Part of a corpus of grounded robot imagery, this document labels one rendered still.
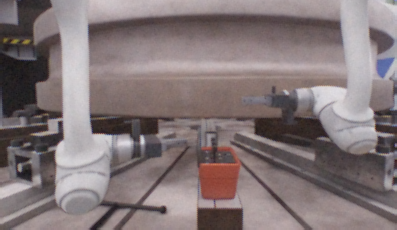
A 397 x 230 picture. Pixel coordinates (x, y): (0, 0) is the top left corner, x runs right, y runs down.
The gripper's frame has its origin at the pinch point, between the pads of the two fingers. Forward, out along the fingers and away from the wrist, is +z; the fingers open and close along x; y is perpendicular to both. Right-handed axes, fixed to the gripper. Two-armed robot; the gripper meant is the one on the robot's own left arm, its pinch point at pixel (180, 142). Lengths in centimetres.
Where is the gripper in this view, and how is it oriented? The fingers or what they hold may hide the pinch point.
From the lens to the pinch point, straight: 75.3
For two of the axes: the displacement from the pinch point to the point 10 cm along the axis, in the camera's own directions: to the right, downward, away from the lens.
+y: 0.1, 10.0, 0.8
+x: 3.6, 0.7, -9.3
